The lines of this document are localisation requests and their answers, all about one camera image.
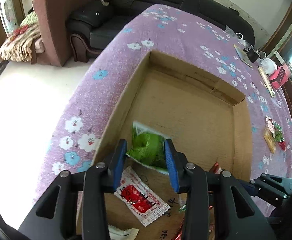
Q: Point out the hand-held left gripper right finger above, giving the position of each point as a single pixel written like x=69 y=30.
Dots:
x=171 y=167

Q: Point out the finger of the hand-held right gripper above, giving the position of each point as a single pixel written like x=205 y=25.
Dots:
x=271 y=187

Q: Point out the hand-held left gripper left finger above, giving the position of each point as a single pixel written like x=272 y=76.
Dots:
x=119 y=165

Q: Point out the light green snack packet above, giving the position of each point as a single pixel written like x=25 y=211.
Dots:
x=148 y=147

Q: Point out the shallow cardboard box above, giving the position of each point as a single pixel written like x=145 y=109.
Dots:
x=186 y=110

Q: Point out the long white red-label snack packet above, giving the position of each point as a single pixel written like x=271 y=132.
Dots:
x=138 y=200

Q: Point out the green white snack packet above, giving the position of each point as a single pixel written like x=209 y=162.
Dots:
x=182 y=208

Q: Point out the tiny red snack packet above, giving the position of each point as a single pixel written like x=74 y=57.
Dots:
x=282 y=145

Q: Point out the small red snack packet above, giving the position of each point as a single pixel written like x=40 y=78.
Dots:
x=215 y=167

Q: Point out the plain white snack packet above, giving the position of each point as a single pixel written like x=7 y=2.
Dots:
x=122 y=233

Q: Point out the beige tube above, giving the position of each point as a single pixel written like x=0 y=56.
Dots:
x=267 y=81

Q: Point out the red box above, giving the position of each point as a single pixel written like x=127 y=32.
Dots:
x=279 y=76

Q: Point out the white cup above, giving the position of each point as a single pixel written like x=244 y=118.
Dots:
x=269 y=66

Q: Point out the small notebook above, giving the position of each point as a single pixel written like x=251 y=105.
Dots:
x=242 y=55

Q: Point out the black binder clip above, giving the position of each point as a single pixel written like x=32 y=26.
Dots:
x=252 y=53

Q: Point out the black leather sofa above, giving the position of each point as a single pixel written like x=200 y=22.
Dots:
x=106 y=27

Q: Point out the clear plastic bag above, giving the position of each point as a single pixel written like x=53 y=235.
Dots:
x=229 y=30

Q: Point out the black slippers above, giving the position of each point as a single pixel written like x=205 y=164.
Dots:
x=1 y=70

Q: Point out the brown fabric sofa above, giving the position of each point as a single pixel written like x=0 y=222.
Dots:
x=53 y=25

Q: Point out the beige floral blanket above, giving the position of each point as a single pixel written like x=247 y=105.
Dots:
x=16 y=45

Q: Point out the white charger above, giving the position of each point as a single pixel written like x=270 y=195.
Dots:
x=104 y=1

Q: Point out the patterned pillow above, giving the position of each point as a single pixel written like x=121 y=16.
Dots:
x=29 y=18

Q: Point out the wooden door frame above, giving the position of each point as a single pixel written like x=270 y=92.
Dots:
x=283 y=22

